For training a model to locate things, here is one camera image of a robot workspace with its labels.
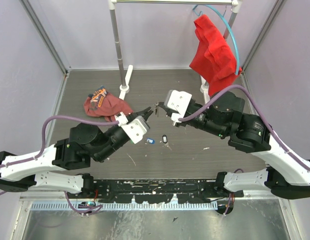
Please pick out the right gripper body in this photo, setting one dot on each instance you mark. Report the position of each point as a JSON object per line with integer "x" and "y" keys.
{"x": 202, "y": 121}

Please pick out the key with blue tag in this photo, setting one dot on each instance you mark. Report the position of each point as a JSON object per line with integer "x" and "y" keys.
{"x": 150, "y": 141}

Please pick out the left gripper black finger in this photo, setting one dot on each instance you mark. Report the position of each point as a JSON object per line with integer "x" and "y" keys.
{"x": 140, "y": 113}
{"x": 147, "y": 115}

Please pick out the blue clothes hanger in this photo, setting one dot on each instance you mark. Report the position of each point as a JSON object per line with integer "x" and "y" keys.
{"x": 228, "y": 24}

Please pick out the key with black windowed tag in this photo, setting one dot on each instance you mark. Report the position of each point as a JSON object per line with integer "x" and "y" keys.
{"x": 165, "y": 142}

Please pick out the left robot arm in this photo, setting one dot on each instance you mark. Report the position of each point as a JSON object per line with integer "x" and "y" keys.
{"x": 87, "y": 141}

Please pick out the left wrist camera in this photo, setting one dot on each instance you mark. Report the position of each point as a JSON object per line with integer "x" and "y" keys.
{"x": 135, "y": 129}

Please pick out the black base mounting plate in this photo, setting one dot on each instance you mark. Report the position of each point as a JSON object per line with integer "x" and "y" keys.
{"x": 152, "y": 191}

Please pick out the crumpled dusty red shirt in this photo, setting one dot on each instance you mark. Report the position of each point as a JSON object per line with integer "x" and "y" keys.
{"x": 102, "y": 103}

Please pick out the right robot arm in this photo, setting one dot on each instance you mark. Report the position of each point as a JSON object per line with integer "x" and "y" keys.
{"x": 286, "y": 175}

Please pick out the red cloth on hanger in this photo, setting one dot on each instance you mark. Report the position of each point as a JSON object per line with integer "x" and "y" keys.
{"x": 214, "y": 59}

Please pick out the white clothes rack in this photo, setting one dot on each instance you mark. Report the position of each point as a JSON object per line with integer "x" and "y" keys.
{"x": 125, "y": 75}

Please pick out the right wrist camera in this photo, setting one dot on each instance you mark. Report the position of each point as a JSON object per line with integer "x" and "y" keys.
{"x": 176, "y": 104}

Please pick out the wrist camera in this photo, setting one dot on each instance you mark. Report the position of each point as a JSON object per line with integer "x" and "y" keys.
{"x": 176, "y": 104}
{"x": 135, "y": 129}

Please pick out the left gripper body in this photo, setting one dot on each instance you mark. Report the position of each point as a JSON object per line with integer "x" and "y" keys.
{"x": 114, "y": 138}

